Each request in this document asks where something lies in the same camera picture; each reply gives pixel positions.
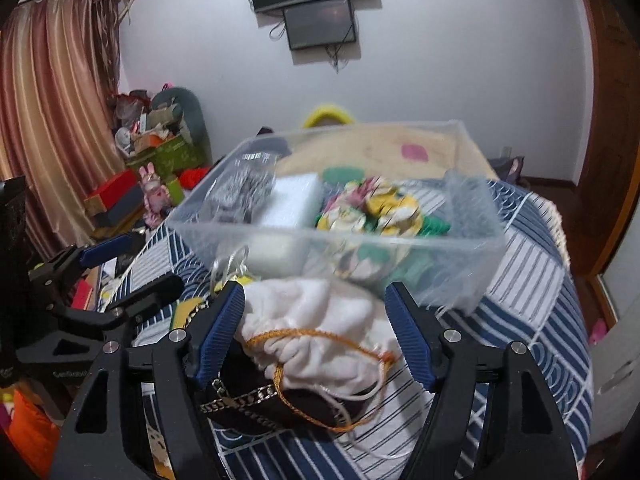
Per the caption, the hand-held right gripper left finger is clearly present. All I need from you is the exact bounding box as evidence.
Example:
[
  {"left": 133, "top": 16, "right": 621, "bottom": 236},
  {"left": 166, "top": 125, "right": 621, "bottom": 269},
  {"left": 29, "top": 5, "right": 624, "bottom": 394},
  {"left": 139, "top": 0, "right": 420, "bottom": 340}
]
[{"left": 47, "top": 280, "right": 247, "bottom": 480}]

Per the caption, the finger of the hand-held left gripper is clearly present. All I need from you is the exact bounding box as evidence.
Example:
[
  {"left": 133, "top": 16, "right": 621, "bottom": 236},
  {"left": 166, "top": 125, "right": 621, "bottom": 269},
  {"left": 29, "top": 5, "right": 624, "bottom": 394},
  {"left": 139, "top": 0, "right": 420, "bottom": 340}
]
[
  {"left": 50, "top": 274, "right": 186, "bottom": 332},
  {"left": 27, "top": 231, "right": 147, "bottom": 292}
]

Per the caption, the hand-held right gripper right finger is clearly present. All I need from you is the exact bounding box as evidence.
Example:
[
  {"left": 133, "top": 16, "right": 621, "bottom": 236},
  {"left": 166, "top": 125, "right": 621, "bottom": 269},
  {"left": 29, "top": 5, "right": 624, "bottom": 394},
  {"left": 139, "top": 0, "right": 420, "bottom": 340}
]
[{"left": 384, "top": 281, "right": 576, "bottom": 480}]

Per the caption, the clear plastic storage bin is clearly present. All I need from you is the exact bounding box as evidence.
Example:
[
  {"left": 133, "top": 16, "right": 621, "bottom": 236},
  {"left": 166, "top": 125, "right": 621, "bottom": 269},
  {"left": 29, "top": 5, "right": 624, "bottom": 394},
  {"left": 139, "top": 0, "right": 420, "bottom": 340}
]
[{"left": 167, "top": 120, "right": 508, "bottom": 317}]

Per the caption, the white drawstring pouch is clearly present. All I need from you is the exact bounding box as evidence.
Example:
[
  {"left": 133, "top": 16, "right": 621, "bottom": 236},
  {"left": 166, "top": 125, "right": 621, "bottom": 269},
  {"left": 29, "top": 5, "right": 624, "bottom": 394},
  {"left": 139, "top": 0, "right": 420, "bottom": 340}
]
[{"left": 235, "top": 277, "right": 401, "bottom": 433}]

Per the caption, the red box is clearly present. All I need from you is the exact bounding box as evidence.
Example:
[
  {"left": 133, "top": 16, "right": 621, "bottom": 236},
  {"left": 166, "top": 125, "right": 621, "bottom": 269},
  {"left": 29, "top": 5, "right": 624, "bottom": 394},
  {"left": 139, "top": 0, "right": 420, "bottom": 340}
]
[{"left": 84, "top": 170, "right": 142, "bottom": 212}]

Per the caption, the pink bunny doll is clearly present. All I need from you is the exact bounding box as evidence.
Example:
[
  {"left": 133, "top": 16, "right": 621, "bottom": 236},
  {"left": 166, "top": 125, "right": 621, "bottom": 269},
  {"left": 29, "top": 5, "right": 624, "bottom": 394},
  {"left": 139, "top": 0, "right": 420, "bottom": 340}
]
[{"left": 140, "top": 164, "right": 169, "bottom": 226}]

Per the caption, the orange bag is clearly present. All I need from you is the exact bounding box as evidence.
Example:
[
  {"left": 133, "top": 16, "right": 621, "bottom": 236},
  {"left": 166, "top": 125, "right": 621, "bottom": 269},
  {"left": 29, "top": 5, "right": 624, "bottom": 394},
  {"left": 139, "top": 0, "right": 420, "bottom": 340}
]
[{"left": 0, "top": 390, "right": 61, "bottom": 477}]

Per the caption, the green cardboard box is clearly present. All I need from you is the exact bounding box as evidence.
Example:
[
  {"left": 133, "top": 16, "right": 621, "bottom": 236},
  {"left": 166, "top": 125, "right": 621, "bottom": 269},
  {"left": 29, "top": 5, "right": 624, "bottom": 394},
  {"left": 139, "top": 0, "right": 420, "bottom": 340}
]
[{"left": 125, "top": 135, "right": 208, "bottom": 177}]

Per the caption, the colourful floral cloth bundle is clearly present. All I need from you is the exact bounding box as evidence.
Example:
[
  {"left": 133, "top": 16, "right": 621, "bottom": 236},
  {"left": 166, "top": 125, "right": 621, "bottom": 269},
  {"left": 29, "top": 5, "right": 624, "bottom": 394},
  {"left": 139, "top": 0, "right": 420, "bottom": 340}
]
[{"left": 315, "top": 177, "right": 426, "bottom": 239}]

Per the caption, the black white patterned cloth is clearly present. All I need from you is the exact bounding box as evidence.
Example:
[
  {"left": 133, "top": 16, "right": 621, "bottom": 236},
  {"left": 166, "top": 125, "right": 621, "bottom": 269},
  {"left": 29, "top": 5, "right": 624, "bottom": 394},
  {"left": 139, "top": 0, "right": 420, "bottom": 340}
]
[{"left": 200, "top": 152, "right": 279, "bottom": 224}]

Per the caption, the blue white striped bedspread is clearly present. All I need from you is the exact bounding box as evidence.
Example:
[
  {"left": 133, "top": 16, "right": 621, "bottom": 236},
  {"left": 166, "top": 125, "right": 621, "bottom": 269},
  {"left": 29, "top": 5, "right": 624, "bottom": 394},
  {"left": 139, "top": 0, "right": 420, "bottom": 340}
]
[{"left": 100, "top": 175, "right": 596, "bottom": 480}]

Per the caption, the grey fluffy cloth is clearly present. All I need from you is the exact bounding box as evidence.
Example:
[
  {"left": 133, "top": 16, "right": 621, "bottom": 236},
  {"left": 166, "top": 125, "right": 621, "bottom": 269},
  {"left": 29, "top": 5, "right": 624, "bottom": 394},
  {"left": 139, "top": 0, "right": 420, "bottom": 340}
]
[{"left": 440, "top": 170, "right": 502, "bottom": 242}]

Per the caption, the striped pink curtain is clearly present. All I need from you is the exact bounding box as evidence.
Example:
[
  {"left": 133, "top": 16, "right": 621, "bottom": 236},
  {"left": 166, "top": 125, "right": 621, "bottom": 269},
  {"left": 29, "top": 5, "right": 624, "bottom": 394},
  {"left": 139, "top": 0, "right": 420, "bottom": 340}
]
[{"left": 0, "top": 0, "right": 126, "bottom": 261}]

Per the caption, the green cloth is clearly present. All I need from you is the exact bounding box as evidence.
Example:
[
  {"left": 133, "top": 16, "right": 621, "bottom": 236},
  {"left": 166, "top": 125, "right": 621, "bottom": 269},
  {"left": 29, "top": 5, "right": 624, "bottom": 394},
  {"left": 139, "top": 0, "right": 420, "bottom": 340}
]
[{"left": 320, "top": 165, "right": 366, "bottom": 186}]

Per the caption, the beige blanket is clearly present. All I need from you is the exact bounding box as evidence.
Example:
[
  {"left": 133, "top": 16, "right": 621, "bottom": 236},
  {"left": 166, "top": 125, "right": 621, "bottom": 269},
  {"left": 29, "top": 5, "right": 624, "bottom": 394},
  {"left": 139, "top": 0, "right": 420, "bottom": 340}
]
[{"left": 260, "top": 122, "right": 497, "bottom": 182}]

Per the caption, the yellow plastic stool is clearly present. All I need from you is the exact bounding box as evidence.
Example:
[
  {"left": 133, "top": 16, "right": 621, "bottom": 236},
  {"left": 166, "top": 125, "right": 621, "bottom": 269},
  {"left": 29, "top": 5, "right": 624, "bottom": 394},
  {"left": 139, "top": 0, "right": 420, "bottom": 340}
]
[{"left": 304, "top": 104, "right": 357, "bottom": 129}]

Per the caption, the sheer drawstring pouch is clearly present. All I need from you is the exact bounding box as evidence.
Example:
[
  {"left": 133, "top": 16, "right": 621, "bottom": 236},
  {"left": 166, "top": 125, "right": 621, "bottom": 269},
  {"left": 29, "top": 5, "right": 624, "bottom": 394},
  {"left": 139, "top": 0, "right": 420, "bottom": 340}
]
[{"left": 210, "top": 245, "right": 251, "bottom": 293}]

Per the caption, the black bag with chain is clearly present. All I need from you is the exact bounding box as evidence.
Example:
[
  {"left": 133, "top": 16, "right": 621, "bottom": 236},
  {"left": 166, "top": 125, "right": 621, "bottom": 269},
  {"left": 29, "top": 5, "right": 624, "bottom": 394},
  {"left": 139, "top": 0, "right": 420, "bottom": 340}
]
[{"left": 200, "top": 345, "right": 367, "bottom": 431}]

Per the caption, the wooden door frame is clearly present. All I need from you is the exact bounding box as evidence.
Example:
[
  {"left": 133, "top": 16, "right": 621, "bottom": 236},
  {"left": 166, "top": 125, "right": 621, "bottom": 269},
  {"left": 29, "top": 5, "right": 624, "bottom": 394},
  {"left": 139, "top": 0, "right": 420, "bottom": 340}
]
[{"left": 572, "top": 0, "right": 640, "bottom": 277}]

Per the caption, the dark framed wall screen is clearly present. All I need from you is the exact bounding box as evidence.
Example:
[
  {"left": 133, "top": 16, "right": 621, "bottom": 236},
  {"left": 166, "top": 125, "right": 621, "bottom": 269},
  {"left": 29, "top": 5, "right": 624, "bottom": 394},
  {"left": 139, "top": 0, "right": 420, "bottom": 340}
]
[{"left": 282, "top": 0, "right": 358, "bottom": 51}]

